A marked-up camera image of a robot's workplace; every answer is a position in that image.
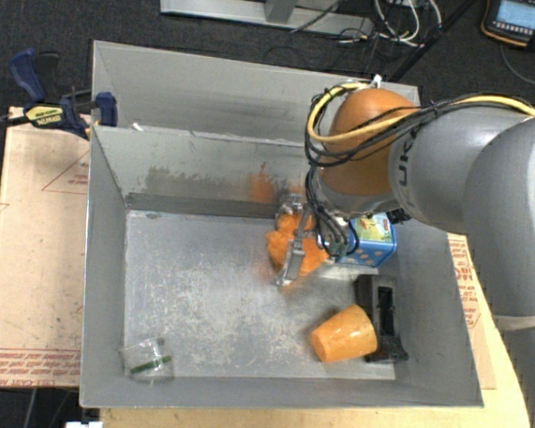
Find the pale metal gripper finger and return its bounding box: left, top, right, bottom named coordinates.
left=274, top=192, right=307, bottom=232
left=273, top=240, right=309, bottom=292

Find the orange crumpled cloth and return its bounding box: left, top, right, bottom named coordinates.
left=261, top=209, right=336, bottom=280

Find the blue printed box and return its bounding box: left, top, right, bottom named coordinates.
left=336, top=208, right=401, bottom=272

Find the grey metal bin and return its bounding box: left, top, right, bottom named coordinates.
left=58, top=39, right=516, bottom=428

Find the orange plastic cup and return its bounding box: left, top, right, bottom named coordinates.
left=307, top=300, right=383, bottom=369

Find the black plastic stapler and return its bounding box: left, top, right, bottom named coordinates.
left=346, top=272, right=418, bottom=368

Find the clear plastic cup, green stripe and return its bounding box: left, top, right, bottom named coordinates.
left=115, top=332, right=179, bottom=386

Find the brown cardboard board, red print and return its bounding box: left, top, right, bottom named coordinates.
left=0, top=105, right=520, bottom=428

